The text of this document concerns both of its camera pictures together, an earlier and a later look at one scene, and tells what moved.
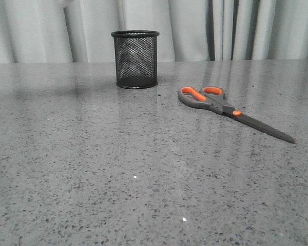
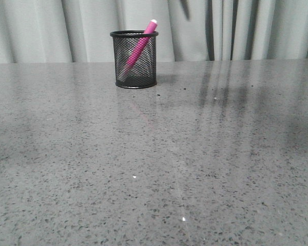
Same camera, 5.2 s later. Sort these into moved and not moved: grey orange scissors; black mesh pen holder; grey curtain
Moved: grey orange scissors
Not moved: grey curtain; black mesh pen holder
